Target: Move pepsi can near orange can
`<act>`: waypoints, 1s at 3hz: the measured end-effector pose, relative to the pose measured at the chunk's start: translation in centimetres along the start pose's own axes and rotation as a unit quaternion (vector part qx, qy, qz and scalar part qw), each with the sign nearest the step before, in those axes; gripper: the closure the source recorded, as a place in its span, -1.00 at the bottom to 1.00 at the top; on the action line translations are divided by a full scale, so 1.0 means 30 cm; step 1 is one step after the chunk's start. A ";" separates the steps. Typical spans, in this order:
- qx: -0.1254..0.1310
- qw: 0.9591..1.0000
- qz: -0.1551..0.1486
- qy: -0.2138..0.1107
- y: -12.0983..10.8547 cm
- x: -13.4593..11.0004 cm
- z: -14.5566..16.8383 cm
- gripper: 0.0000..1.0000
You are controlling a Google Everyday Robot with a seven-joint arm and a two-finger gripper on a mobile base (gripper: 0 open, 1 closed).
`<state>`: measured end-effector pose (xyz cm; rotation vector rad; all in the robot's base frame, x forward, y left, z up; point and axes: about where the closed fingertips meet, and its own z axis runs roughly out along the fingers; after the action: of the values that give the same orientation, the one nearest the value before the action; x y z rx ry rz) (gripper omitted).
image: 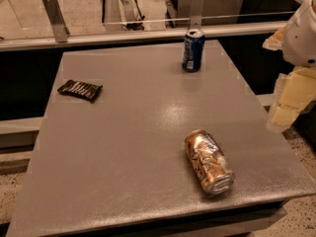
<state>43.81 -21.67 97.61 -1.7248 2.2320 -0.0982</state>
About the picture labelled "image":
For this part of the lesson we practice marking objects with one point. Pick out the left metal bracket post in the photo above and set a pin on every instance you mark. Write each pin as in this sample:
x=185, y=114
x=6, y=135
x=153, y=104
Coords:
x=59, y=28

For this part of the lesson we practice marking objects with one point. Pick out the blue pepsi can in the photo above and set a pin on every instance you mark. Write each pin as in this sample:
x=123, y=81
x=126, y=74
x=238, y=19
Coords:
x=193, y=43

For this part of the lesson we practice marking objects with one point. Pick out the orange soda can lying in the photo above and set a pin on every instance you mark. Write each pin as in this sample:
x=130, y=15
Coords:
x=211, y=166

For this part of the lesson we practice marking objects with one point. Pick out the metal bracket post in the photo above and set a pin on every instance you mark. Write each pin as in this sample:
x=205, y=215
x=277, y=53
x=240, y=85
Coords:
x=196, y=14
x=59, y=28

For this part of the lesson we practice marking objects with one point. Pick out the black snack packet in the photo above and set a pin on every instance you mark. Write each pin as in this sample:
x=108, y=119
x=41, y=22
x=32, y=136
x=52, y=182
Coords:
x=81, y=90

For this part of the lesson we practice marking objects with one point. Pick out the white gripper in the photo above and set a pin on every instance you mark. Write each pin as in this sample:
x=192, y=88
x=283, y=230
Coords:
x=302, y=39

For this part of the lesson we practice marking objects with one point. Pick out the horizontal metal rail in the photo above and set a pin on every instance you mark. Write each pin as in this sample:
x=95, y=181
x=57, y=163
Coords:
x=213, y=32

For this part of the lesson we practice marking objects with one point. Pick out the right metal bracket post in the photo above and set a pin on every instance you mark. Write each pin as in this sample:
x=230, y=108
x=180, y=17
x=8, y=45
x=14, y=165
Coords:
x=196, y=14

